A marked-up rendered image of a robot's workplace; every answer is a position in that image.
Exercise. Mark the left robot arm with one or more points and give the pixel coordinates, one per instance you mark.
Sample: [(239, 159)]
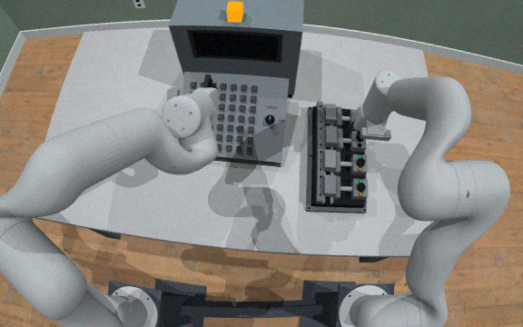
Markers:
[(60, 169)]

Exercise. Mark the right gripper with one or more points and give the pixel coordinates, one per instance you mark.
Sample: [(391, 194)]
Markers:
[(359, 119)]

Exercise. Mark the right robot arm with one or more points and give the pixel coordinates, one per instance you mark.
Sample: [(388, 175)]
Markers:
[(464, 198)]

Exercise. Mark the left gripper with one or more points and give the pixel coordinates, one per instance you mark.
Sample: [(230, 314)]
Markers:
[(211, 91)]

